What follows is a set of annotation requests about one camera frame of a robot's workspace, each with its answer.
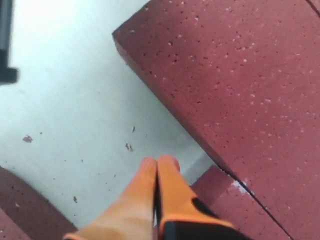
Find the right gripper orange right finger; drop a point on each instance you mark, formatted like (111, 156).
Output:
(181, 215)

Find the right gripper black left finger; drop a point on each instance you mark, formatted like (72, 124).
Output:
(131, 216)

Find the red brick front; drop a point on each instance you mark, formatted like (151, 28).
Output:
(26, 215)

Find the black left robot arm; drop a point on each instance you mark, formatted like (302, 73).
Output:
(8, 75)

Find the red brick middle row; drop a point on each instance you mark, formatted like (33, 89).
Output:
(230, 201)

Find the red brick front left base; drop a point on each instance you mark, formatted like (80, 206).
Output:
(243, 78)

